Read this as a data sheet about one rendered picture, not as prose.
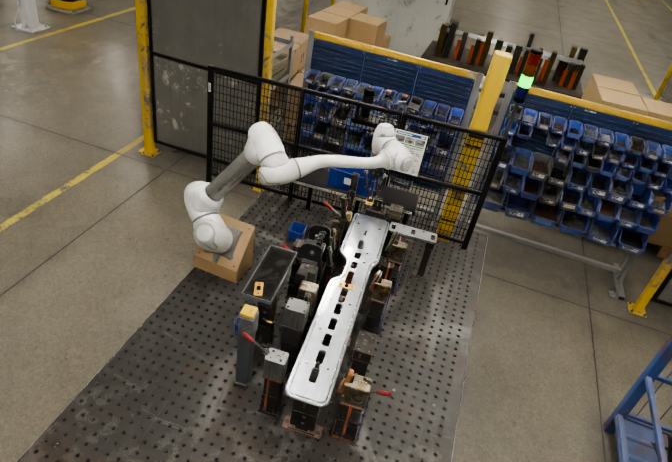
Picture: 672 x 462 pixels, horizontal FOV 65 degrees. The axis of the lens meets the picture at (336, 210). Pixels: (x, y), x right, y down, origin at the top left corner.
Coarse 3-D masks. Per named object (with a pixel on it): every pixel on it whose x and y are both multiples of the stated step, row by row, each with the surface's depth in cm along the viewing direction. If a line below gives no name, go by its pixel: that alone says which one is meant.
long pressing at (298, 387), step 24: (360, 216) 319; (384, 240) 303; (360, 264) 282; (336, 288) 264; (360, 288) 267; (312, 336) 236; (336, 336) 238; (312, 360) 225; (336, 360) 227; (288, 384) 213; (312, 384) 215
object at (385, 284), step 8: (384, 280) 268; (376, 288) 267; (384, 288) 265; (376, 296) 270; (384, 296) 269; (376, 304) 273; (384, 304) 271; (368, 312) 281; (376, 312) 276; (384, 312) 276; (368, 320) 280; (376, 320) 278; (360, 328) 285; (368, 328) 283; (376, 328) 282
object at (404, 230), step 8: (392, 224) 317; (400, 224) 318; (392, 232) 312; (400, 232) 311; (408, 232) 313; (416, 232) 314; (424, 232) 315; (432, 232) 316; (424, 240) 309; (432, 240) 310
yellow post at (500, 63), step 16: (496, 64) 293; (496, 80) 297; (480, 96) 306; (496, 96) 302; (480, 112) 309; (480, 128) 314; (464, 144) 327; (480, 144) 319; (464, 160) 328; (464, 176) 333; (464, 192) 339; (448, 208) 348; (448, 240) 362
